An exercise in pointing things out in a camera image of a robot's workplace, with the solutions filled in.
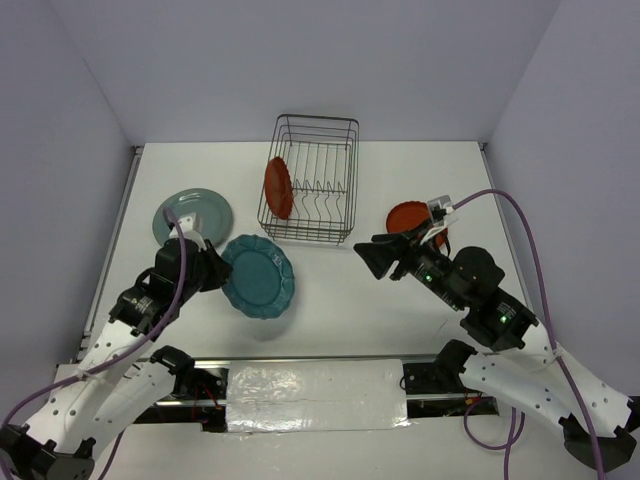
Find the wire dish rack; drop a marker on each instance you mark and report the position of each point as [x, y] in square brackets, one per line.
[321, 154]

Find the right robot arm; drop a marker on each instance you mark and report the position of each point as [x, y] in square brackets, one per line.
[522, 367]

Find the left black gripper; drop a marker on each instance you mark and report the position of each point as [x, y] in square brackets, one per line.
[220, 268]

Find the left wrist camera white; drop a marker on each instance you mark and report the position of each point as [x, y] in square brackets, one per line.
[191, 226]

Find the red plate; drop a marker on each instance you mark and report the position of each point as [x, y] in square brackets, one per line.
[278, 188]

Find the small orange scalloped plate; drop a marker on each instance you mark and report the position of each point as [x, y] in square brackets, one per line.
[406, 216]

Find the teal embossed plate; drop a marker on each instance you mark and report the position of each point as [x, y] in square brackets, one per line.
[262, 283]

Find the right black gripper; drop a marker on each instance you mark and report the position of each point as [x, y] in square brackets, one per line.
[384, 247]

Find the black mounting rail base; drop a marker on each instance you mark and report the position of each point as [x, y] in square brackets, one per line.
[202, 401]

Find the light green plate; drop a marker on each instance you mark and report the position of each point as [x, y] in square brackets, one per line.
[212, 210]

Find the silver foil cover panel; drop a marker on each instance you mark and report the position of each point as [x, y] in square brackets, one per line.
[315, 396]

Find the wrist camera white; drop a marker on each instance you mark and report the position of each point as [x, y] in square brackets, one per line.
[191, 226]
[441, 215]

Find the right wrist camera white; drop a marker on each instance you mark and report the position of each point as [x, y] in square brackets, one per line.
[441, 215]

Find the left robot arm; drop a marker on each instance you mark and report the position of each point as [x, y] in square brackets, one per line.
[121, 376]

